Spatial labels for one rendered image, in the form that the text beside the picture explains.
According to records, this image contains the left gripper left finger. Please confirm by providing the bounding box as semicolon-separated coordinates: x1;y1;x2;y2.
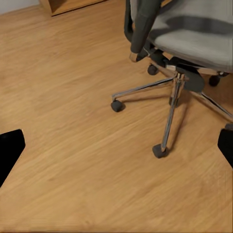
0;129;25;187

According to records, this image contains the swivel chair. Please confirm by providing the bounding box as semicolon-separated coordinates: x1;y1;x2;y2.
111;0;233;158

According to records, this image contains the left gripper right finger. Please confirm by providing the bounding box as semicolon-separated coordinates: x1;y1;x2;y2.
217;129;233;168

